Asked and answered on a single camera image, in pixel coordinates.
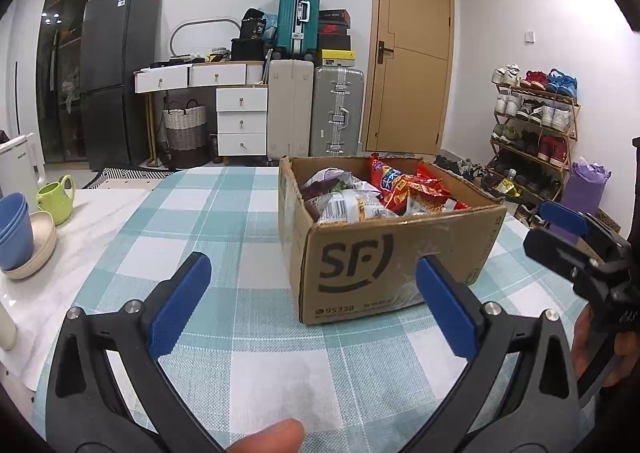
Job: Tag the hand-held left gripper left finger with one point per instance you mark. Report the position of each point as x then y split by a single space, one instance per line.
182 303

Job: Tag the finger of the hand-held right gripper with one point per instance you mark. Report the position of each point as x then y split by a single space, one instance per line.
550 245
562 215

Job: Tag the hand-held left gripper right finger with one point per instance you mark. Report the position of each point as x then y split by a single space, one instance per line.
447 303

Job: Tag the brown cardboard box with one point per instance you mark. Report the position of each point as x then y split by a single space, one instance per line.
400 258

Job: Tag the red white noodle snack packet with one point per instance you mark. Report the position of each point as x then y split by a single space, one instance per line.
345 208
417 207

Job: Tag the red snack bag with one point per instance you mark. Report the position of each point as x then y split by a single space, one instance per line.
380 178

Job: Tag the person's right hand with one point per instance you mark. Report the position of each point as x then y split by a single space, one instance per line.
582 343

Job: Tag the person's left hand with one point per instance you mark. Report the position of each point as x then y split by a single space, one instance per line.
270 438

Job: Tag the purple fabric bag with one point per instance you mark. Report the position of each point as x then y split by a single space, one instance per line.
590 188

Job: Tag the dark shallow basket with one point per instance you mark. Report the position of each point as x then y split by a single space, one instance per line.
497 190

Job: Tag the teal checked tablecloth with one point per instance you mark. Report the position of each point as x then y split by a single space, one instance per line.
225 243

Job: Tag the wooden shoe rack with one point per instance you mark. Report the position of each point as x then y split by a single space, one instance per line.
574 133

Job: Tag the shoe rack with shoes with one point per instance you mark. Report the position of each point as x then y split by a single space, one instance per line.
535 113

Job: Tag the black white patterned rug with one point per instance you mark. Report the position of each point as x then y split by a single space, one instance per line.
125 177

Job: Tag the beige bowl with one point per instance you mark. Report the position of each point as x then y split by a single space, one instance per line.
45 238

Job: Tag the wicker basket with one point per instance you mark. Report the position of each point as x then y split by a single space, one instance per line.
185 138

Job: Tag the blue cup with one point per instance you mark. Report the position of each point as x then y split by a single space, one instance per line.
25 253

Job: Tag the green mug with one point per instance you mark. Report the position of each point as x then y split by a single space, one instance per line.
52 200

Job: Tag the white drawer desk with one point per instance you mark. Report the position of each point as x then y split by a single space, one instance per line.
240 123

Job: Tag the white countertop appliance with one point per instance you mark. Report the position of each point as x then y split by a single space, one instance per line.
20 163

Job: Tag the wooden door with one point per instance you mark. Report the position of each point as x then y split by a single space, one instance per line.
410 58

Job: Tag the beige suitcase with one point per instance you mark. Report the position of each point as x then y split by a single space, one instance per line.
290 108

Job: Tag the silver suitcase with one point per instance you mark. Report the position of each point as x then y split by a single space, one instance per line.
337 108

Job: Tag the dark grey fridge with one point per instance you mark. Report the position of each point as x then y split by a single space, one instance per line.
117 78

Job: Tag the yellow black striped box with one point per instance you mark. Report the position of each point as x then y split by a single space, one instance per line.
218 55

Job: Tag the black storage box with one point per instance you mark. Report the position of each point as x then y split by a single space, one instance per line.
247 49

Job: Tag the oval mirror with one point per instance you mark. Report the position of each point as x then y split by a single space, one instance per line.
176 33

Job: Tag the glass door cabinet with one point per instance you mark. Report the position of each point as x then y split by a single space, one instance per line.
60 58

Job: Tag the plain black shoe box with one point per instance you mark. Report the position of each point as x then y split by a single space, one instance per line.
334 43

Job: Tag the black bag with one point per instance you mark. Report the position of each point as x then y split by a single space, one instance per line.
254 23

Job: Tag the light blue plastic bag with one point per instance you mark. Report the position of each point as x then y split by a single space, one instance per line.
271 28

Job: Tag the white wardrobe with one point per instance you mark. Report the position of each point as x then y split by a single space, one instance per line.
20 58

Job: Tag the black shoe box red stripe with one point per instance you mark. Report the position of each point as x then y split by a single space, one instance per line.
334 16

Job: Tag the teal suitcase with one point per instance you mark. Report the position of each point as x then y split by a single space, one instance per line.
297 15

